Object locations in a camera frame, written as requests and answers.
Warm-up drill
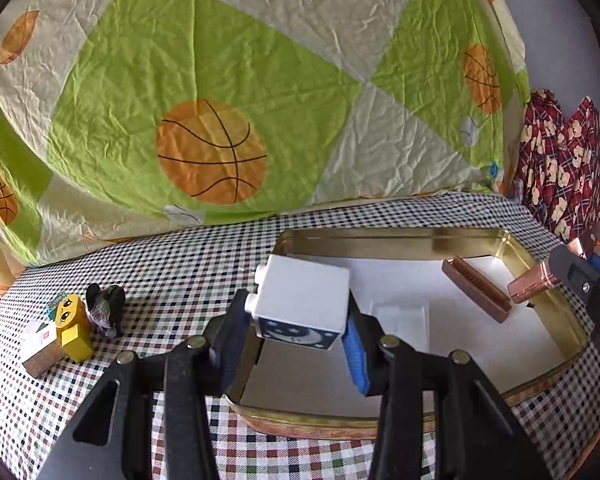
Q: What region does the basketball print quilt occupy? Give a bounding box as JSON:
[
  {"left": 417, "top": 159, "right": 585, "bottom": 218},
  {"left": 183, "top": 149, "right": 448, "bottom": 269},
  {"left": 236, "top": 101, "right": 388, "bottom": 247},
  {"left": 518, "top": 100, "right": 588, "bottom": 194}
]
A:
[{"left": 0, "top": 0, "right": 531, "bottom": 268}]

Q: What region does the black foil item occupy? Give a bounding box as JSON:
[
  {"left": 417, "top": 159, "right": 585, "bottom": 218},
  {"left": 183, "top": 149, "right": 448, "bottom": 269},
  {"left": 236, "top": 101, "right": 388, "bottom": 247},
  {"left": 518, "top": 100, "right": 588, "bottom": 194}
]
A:
[{"left": 86, "top": 283, "right": 127, "bottom": 339}]

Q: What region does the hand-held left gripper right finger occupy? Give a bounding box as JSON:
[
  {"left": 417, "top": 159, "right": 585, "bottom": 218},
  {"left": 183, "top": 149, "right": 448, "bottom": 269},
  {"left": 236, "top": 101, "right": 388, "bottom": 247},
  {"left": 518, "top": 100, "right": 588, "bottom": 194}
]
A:
[{"left": 342, "top": 306, "right": 561, "bottom": 480}]

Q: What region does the white paper liner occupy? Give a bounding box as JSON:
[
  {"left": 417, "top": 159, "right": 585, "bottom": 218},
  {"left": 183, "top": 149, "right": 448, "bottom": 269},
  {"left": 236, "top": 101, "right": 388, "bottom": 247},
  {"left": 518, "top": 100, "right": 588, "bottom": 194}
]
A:
[{"left": 230, "top": 255, "right": 567, "bottom": 407}]

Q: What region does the copper metal lighter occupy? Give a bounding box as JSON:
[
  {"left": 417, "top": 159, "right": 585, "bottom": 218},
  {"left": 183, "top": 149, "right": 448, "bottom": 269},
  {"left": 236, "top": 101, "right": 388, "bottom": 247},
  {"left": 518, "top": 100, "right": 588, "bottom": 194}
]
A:
[{"left": 507, "top": 237, "right": 600, "bottom": 305}]

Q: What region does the white toy block moon print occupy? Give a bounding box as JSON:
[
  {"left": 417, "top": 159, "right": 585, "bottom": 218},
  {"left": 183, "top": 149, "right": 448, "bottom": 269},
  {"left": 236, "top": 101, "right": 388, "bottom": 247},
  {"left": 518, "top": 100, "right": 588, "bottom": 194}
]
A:
[{"left": 244, "top": 254, "right": 352, "bottom": 352}]

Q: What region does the checked tablecloth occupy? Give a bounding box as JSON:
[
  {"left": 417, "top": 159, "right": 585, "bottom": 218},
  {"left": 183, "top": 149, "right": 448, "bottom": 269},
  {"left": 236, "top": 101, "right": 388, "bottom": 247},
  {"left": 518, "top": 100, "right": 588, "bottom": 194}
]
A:
[{"left": 0, "top": 192, "right": 600, "bottom": 480}]

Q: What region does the white and cork box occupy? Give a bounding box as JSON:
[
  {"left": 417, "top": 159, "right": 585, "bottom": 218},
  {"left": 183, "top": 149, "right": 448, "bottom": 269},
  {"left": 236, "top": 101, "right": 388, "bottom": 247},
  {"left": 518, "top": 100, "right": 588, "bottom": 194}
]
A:
[{"left": 21, "top": 322, "right": 64, "bottom": 378}]

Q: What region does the brown ribbed metal case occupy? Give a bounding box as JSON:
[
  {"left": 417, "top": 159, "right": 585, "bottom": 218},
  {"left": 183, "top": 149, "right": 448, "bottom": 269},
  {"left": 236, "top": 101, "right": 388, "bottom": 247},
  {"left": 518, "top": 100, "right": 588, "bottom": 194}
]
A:
[{"left": 441, "top": 254, "right": 512, "bottom": 323}]

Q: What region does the gold metal tin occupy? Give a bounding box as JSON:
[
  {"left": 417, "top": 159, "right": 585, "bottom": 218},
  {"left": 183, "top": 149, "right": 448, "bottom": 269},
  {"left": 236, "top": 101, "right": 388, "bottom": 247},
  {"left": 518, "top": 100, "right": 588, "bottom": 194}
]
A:
[{"left": 224, "top": 228, "right": 592, "bottom": 441}]

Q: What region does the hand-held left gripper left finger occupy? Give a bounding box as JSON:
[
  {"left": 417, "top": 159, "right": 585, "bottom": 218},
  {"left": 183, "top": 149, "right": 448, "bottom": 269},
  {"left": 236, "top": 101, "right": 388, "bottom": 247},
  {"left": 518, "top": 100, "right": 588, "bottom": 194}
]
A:
[{"left": 40, "top": 287, "right": 263, "bottom": 480}]

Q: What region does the plain yellow toy cube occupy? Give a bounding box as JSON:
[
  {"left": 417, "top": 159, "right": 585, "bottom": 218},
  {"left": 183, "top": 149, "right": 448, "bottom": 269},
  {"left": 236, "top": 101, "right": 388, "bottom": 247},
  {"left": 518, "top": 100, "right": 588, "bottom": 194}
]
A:
[{"left": 60, "top": 322, "right": 94, "bottom": 362}]

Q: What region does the red plaid printed cloth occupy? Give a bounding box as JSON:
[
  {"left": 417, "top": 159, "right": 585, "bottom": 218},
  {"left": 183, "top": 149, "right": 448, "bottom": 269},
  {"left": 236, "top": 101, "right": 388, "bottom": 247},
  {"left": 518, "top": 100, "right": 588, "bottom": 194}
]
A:
[{"left": 517, "top": 87, "right": 600, "bottom": 241}]

